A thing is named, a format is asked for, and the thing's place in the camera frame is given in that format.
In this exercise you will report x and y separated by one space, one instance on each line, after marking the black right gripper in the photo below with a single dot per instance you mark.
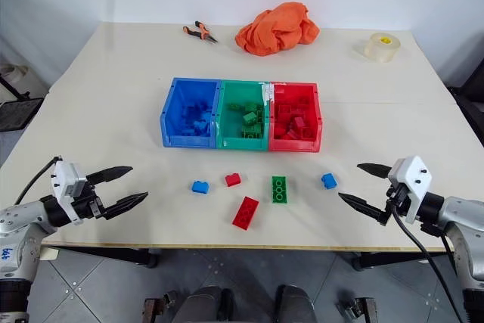
398 200

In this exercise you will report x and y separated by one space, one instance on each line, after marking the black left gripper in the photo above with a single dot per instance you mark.
89 205

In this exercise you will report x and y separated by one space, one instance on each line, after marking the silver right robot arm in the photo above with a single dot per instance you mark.
461 217

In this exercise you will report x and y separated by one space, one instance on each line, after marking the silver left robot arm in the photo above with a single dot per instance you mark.
22 221

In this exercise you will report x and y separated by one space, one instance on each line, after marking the small blue toy brick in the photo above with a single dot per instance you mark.
329 181
199 187

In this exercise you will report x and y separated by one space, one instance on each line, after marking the red plastic storage bin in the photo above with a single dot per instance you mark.
315 126

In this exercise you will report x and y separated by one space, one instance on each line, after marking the long green toy brick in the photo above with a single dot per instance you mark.
280 190

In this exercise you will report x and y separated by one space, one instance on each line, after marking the blue plastic storage bin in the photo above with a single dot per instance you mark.
171 111

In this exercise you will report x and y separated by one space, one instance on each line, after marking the small red toy brick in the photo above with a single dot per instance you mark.
233 179

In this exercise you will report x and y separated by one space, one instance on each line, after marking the rusty caster foot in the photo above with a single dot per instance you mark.
357 308
157 305

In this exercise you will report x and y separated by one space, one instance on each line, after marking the green plastic storage bin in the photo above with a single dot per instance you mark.
228 137

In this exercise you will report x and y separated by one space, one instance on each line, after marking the black mesh tray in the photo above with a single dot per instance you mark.
17 113

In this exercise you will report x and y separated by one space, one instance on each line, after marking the long red toy brick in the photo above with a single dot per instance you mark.
246 212

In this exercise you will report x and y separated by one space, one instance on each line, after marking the dark furniture piece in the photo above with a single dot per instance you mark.
470 100

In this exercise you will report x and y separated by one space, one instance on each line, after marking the dark rounded shape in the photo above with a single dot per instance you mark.
293 304
202 306

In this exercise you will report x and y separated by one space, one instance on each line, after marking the clear tape roll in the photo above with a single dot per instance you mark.
380 48

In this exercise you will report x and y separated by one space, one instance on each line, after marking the white round stand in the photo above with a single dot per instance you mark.
13 73

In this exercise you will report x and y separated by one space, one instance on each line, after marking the crumpled orange cloth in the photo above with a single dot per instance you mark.
276 31

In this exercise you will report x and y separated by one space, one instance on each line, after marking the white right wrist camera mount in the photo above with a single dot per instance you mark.
412 175

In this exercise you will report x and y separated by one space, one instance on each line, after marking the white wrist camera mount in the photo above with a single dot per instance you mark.
412 175
66 183

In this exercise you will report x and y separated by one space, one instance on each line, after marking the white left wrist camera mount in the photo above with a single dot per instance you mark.
66 183

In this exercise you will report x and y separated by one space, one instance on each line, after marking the black table frame bar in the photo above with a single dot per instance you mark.
389 260
113 255

